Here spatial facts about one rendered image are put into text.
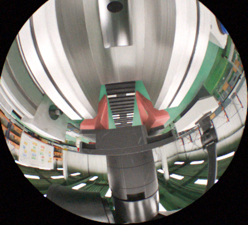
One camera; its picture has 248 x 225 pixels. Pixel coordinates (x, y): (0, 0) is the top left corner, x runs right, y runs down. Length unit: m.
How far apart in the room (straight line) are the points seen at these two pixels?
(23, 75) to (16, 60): 0.03
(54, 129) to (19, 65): 0.13
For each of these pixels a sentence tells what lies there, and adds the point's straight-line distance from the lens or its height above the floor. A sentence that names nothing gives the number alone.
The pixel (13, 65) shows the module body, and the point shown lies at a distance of 0.15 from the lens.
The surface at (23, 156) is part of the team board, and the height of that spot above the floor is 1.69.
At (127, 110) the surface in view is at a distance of 0.17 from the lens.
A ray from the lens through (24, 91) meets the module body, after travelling 0.16.
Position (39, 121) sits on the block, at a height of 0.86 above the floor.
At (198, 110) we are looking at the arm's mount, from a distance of 0.44.
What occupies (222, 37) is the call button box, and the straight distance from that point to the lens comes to 0.16.
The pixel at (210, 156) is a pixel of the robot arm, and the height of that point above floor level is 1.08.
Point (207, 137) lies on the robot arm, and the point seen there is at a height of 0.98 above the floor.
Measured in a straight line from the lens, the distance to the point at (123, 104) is 0.16.
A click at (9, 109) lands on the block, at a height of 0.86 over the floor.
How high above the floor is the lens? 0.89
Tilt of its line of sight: 40 degrees down
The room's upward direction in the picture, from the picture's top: 172 degrees clockwise
